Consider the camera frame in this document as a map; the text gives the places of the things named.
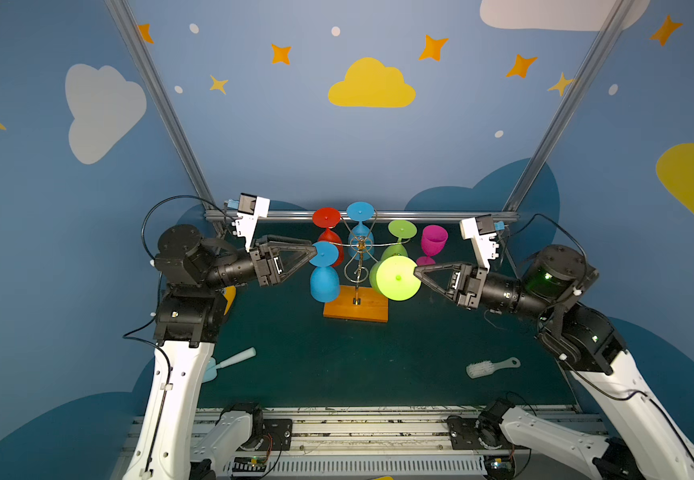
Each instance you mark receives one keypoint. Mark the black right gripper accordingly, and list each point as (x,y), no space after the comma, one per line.
(471,286)

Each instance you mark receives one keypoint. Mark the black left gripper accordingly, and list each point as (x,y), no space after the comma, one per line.
(265,261)

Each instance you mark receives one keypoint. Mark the magenta wine glass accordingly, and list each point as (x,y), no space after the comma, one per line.
(433,240)

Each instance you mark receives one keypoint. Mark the green wine glass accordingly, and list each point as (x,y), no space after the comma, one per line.
(402,230)
(394,277)

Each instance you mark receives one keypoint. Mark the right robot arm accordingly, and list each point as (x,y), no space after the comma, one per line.
(648,444)

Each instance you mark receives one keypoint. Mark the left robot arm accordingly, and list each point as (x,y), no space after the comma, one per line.
(187,323)

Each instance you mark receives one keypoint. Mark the red wine glass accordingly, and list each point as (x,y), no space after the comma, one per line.
(328,218)

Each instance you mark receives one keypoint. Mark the front blue wine glass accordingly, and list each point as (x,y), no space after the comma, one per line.
(324,280)

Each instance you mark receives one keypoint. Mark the blue wine glass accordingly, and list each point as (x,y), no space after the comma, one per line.
(362,213)
(324,280)

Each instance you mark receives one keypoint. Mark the back blue wine glass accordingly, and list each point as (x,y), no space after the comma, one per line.
(362,213)

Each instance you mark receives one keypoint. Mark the wooden rack base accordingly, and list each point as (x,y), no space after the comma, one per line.
(358,304)

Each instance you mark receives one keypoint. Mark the white scrub brush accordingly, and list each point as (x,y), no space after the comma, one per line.
(487,368)

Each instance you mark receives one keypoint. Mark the light blue plastic scoop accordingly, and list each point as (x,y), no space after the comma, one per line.
(213,366)

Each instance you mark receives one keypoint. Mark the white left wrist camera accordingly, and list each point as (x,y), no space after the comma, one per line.
(248,210)

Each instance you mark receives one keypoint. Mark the gold wire wine glass rack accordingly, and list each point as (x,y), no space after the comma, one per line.
(354,269)

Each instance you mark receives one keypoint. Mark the horizontal aluminium back rail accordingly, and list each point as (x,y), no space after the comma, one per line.
(290,216)

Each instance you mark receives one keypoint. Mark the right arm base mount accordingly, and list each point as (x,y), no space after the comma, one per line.
(506,426)

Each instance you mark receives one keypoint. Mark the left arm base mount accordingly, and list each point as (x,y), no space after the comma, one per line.
(240,426)

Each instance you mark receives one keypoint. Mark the front aluminium rail bed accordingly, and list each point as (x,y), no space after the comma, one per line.
(398,442)

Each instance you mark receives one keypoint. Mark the left aluminium frame post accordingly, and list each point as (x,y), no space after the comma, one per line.
(124,20)

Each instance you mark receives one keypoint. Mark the aluminium frame post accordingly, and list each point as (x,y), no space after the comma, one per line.
(601,47)
(124,20)

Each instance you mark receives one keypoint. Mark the right aluminium frame post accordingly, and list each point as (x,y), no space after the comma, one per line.
(601,47)

